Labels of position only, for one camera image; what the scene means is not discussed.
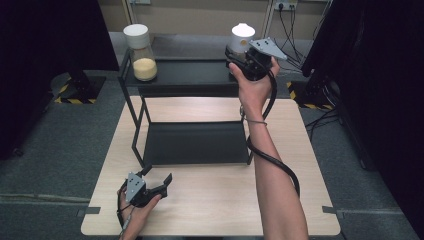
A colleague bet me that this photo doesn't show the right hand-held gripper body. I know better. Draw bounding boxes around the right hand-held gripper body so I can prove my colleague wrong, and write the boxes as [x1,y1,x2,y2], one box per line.
[241,36,288,82]

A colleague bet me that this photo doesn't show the black floor cables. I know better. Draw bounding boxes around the black floor cables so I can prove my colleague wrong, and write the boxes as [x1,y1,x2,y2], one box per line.
[265,6,306,75]
[304,107,342,142]

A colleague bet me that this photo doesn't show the glass jar with yellow grains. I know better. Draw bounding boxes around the glass jar with yellow grains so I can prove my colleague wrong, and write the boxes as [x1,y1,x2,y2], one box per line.
[122,23,159,83]

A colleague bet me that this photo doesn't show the black two-tier metal rack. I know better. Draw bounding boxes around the black two-tier metal rack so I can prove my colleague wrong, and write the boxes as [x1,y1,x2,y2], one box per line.
[117,48,269,169]

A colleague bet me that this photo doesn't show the white spouted lid jar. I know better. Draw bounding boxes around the white spouted lid jar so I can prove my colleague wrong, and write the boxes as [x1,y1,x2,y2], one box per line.
[226,22,257,63]

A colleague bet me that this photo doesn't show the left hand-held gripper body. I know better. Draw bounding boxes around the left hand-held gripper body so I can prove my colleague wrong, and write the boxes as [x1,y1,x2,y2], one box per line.
[125,171,168,209]

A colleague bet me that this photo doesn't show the right hand-held gripper cable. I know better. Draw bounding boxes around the right hand-held gripper cable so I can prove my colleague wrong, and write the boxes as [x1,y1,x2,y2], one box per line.
[245,70,301,198]

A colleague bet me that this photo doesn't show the thin wrist bracelet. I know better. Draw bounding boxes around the thin wrist bracelet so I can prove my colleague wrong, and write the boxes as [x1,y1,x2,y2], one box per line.
[239,105,268,127]

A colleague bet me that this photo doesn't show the black curtain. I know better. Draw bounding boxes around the black curtain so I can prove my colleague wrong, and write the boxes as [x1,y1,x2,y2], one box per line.
[300,0,424,240]
[0,0,120,162]

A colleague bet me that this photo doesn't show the yellow-black striped stand base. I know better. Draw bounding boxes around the yellow-black striped stand base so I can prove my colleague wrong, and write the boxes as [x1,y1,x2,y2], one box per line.
[286,79,335,111]
[50,72,108,105]

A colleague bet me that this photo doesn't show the person's right hand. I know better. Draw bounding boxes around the person's right hand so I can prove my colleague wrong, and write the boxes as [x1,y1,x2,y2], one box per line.
[228,56,281,116]

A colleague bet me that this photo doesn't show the left hand-held gripper cable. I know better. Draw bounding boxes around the left hand-held gripper cable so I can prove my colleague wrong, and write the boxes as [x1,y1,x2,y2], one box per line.
[115,181,134,240]

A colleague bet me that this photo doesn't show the hand-held gripper cable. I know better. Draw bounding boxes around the hand-held gripper cable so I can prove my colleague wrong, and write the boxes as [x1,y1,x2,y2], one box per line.
[245,70,301,198]
[115,181,134,240]

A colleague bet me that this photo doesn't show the person's left hand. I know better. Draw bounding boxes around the person's left hand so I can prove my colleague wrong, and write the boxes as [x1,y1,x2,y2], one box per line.
[116,187,163,240]

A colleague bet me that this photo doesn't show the white wall power strip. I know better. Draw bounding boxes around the white wall power strip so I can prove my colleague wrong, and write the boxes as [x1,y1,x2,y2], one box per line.
[273,0,299,11]

